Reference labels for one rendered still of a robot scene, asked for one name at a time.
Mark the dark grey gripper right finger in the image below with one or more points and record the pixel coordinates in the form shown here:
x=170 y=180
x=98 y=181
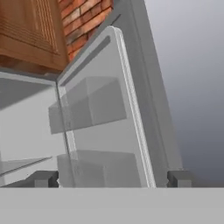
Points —
x=179 y=178

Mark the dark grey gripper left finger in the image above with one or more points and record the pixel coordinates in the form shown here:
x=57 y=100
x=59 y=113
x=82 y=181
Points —
x=43 y=178

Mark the glass fridge shelf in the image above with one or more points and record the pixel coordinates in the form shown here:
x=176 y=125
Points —
x=20 y=164

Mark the translucent fridge door bin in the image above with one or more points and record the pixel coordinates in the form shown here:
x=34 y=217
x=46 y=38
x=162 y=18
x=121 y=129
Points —
x=99 y=170
x=90 y=103

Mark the grey fridge body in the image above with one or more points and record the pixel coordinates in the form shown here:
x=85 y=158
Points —
x=26 y=122

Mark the grey fridge door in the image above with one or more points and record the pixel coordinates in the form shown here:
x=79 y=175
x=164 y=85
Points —
x=116 y=87

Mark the wooden wall cupboard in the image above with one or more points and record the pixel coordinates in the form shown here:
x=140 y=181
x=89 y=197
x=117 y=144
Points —
x=27 y=32

